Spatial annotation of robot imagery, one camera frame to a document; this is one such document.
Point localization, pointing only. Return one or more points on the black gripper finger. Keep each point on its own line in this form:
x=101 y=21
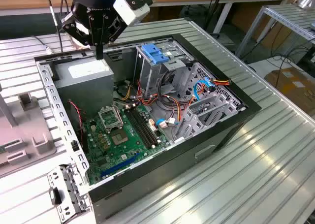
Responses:
x=115 y=29
x=76 y=27

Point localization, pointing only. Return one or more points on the metal disk bay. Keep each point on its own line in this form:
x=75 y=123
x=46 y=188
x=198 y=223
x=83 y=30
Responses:
x=194 y=129

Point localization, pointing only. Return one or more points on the blue plastic bay latch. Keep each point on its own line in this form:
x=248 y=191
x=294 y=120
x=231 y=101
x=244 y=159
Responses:
x=153 y=54

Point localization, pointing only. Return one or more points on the grey power supply unit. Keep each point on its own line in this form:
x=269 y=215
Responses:
x=83 y=91

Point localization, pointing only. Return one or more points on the metal optical drive cage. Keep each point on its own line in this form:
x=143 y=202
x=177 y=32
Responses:
x=152 y=83

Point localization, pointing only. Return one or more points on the black RAM slot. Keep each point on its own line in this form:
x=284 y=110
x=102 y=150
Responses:
x=145 y=125
x=137 y=129

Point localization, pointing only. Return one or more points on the CPU socket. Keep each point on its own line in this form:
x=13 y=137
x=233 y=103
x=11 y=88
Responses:
x=119 y=137

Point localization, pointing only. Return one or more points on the grey parts rack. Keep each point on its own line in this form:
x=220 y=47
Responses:
x=24 y=125

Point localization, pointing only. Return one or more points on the green motherboard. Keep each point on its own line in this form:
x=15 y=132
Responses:
x=115 y=157

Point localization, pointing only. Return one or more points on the blue expansion slot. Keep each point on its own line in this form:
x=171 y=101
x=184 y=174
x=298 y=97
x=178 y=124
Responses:
x=120 y=165

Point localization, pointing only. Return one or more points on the green RAM stick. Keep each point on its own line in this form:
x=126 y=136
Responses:
x=2 y=149

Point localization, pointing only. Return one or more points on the black open PC case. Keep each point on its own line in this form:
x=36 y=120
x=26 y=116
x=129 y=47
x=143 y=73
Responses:
x=172 y=169

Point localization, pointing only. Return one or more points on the metal slat side table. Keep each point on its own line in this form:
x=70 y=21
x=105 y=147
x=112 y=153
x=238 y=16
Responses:
x=290 y=14

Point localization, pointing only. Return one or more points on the brown cardboard box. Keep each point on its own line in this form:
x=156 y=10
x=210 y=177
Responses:
x=295 y=91

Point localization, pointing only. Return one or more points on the metal slot retention bracket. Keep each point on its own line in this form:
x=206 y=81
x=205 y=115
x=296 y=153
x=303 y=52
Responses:
x=67 y=182

